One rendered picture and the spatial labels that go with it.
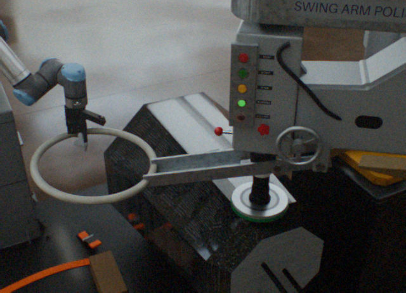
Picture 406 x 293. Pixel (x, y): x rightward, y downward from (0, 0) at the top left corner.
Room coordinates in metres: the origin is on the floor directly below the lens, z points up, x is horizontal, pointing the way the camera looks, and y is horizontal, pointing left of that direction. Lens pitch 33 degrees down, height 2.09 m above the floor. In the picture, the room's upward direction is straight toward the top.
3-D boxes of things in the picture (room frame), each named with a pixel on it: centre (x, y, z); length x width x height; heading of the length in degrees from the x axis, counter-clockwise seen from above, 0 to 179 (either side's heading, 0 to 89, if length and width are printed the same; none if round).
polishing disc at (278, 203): (1.55, -0.21, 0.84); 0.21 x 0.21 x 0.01
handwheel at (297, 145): (1.41, -0.30, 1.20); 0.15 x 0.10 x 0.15; 79
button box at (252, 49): (1.45, -0.12, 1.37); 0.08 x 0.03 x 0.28; 79
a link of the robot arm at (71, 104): (1.88, 0.52, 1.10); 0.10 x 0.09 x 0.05; 18
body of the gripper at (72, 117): (1.88, 0.54, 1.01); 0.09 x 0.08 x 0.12; 108
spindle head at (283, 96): (1.54, -0.29, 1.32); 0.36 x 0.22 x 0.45; 79
